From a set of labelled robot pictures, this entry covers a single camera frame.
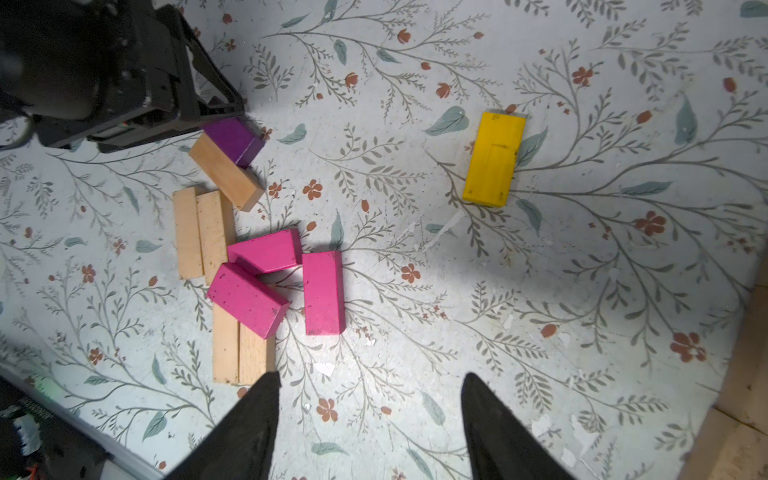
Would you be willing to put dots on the magenta block upper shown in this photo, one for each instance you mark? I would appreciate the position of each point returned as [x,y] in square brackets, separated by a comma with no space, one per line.
[268,254]

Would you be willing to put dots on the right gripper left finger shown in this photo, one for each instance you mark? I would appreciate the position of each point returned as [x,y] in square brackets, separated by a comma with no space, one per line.
[241,446]

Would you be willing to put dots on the magenta block lower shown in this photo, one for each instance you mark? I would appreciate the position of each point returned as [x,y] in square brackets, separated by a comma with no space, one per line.
[248,300]

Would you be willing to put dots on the yellow block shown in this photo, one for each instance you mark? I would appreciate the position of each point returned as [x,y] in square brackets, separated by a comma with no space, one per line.
[494,159]

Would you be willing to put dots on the natural wood block pair upper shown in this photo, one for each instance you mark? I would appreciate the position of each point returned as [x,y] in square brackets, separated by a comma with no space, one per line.
[204,228]

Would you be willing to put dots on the natural wood block pair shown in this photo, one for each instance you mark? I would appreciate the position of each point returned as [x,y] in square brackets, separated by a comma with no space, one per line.
[240,357]
[204,228]

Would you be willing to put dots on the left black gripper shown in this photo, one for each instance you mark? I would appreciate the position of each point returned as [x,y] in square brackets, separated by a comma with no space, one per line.
[120,74]

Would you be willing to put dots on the magenta block right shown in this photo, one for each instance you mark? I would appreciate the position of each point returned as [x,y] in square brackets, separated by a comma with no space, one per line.
[323,294]

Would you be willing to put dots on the natural wood block by purple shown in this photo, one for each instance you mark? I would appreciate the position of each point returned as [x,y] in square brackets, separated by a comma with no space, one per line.
[239,185]

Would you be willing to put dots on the magenta block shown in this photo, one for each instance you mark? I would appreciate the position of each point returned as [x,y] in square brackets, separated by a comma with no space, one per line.
[248,300]
[323,294]
[268,254]

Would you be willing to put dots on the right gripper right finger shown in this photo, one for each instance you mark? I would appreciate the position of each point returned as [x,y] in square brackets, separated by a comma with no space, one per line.
[498,444]

